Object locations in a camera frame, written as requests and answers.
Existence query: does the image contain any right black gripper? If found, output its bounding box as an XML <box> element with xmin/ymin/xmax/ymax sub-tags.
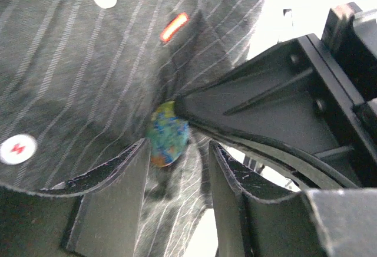
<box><xmin>306</xmin><ymin>3</ymin><xmax>376</xmax><ymax>186</ymax></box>

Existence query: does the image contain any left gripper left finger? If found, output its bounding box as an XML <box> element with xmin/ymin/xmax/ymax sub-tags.
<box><xmin>1</xmin><ymin>139</ymin><xmax>150</xmax><ymax>256</ymax></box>

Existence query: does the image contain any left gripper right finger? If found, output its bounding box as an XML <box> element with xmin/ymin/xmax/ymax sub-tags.
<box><xmin>209</xmin><ymin>141</ymin><xmax>376</xmax><ymax>256</ymax></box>

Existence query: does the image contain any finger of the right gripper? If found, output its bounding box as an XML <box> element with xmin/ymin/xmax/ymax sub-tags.
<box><xmin>175</xmin><ymin>35</ymin><xmax>365</xmax><ymax>188</ymax></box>

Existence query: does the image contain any black pinstriped shirt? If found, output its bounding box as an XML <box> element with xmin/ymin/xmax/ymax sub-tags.
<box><xmin>1</xmin><ymin>0</ymin><xmax>265</xmax><ymax>256</ymax></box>

